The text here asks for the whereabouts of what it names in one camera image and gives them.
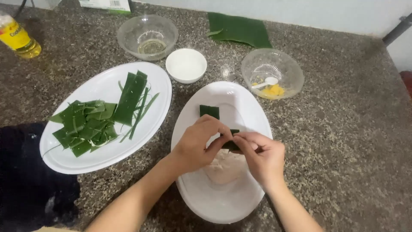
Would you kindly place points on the person's right hand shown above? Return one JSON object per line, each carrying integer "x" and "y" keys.
{"x": 265, "y": 161}

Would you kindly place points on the person's left hand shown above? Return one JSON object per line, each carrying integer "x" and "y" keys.
{"x": 193, "y": 145}

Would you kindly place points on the green leaf parcel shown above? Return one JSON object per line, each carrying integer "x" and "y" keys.
{"x": 231, "y": 143}
{"x": 209, "y": 111}

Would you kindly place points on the wrapped green leaf parcel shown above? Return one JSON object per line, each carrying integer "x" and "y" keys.
{"x": 209, "y": 111}

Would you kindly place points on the pink dough lump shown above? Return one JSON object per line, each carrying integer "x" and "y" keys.
{"x": 225, "y": 167}

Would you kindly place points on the white oval plate with dough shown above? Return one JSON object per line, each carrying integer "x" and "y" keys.
{"x": 225, "y": 199}

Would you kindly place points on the yellow filling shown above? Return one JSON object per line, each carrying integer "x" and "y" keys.
{"x": 273, "y": 91}

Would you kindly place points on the white plastic spoon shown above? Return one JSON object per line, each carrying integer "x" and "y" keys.
{"x": 267, "y": 82}

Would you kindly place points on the small white bowl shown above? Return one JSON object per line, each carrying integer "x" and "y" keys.
{"x": 186, "y": 65}

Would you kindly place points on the white oval plate with leaves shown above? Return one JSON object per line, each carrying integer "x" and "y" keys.
{"x": 106, "y": 154}

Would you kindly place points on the clear bowl with yellow filling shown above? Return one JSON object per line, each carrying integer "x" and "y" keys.
{"x": 272, "y": 73}

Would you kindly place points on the pile of cut green leaves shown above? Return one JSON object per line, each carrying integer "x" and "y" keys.
{"x": 96, "y": 119}

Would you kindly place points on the clear glass bowl with oil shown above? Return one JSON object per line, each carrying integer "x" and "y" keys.
{"x": 147, "y": 37}

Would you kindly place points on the large banana leaf piece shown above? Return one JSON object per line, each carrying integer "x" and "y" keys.
{"x": 239, "y": 30}

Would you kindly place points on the white and green carton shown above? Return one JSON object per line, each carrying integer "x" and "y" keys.
{"x": 106, "y": 5}

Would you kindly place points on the black cloth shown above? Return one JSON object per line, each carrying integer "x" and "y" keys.
{"x": 29, "y": 180}

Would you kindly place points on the dark pipe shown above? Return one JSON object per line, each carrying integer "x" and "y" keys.
{"x": 398, "y": 29}

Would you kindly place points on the cooking oil bottle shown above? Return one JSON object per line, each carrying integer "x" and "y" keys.
{"x": 17, "y": 37}

